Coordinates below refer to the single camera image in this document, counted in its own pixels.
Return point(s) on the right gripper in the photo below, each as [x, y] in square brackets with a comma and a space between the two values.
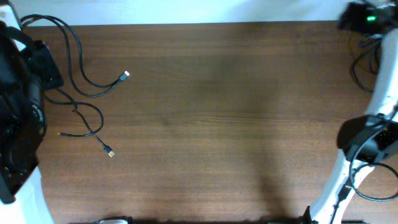
[367, 12]

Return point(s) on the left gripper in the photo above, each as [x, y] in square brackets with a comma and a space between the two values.
[43, 62]

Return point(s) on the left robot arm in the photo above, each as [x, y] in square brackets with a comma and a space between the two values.
[27, 71]

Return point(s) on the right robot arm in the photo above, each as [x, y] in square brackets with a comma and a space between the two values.
[366, 141]

